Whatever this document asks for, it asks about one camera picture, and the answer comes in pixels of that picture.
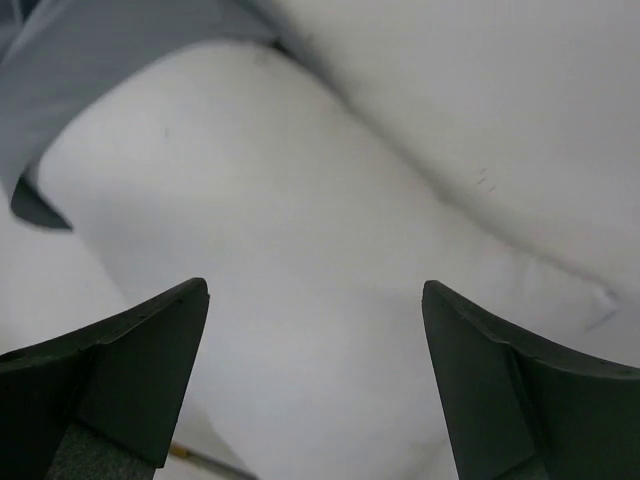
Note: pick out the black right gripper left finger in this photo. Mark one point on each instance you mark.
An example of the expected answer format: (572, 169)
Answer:
(102, 402)

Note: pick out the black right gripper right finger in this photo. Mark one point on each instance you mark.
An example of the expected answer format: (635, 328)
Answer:
(519, 406)

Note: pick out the white pillow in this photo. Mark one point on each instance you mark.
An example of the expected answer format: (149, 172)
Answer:
(318, 182)

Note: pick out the grey pillowcase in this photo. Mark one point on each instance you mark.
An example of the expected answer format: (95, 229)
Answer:
(58, 57)

